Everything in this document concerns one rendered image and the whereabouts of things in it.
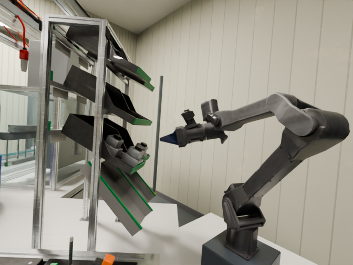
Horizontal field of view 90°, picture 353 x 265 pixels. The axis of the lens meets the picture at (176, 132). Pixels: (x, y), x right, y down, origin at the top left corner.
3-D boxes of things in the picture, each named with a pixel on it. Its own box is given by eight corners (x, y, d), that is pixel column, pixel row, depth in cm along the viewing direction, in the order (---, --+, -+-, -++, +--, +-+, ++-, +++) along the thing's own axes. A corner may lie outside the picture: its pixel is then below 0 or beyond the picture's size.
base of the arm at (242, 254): (259, 249, 44) (261, 225, 44) (248, 261, 40) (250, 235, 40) (234, 235, 49) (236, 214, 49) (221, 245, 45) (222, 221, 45)
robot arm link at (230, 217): (265, 229, 43) (267, 203, 43) (235, 235, 40) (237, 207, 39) (245, 215, 49) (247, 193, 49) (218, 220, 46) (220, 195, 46)
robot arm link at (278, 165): (362, 126, 27) (327, 103, 32) (333, 123, 25) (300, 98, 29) (249, 217, 47) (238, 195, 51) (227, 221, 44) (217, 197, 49)
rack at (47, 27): (124, 218, 91) (134, 62, 89) (93, 279, 55) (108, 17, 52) (83, 216, 90) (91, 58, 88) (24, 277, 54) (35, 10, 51)
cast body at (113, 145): (119, 155, 66) (128, 139, 65) (114, 158, 61) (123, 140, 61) (101, 144, 67) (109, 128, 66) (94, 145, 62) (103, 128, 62)
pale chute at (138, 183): (149, 201, 85) (156, 195, 84) (139, 214, 72) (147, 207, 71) (113, 156, 87) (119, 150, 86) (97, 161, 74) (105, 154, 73)
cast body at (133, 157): (140, 166, 66) (148, 150, 66) (135, 169, 62) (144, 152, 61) (122, 155, 68) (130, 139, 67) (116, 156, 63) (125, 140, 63)
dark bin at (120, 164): (143, 166, 69) (152, 150, 68) (130, 175, 56) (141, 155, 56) (85, 131, 72) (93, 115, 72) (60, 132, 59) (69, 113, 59)
